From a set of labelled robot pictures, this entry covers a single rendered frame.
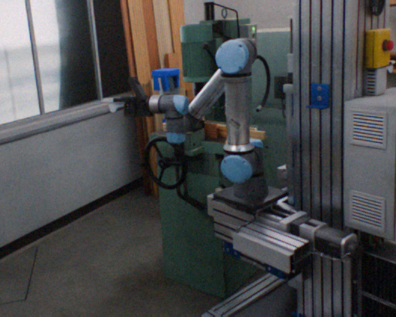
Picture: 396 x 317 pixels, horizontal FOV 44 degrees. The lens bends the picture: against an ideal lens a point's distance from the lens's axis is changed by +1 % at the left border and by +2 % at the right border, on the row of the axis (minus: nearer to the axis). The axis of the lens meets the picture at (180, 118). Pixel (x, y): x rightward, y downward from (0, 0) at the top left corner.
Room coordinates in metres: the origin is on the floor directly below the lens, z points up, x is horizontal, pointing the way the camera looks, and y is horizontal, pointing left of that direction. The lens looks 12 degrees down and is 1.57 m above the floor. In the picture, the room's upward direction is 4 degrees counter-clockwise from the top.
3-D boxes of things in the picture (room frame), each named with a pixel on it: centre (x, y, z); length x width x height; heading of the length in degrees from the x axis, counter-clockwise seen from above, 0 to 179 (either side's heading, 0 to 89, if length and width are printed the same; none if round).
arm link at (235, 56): (1.78, -0.22, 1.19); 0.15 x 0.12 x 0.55; 156
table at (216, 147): (2.56, -0.08, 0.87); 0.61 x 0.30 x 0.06; 51
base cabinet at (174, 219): (2.77, -0.19, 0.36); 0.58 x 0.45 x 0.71; 141
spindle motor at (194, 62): (2.67, -0.12, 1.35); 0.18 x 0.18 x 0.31
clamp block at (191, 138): (2.49, -0.03, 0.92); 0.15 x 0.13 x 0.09; 51
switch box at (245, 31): (2.83, -0.43, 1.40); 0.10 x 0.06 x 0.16; 141
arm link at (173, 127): (1.90, 0.02, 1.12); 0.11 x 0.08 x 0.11; 156
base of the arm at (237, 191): (1.90, -0.27, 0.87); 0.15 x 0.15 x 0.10
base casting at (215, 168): (2.77, -0.19, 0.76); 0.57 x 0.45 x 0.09; 141
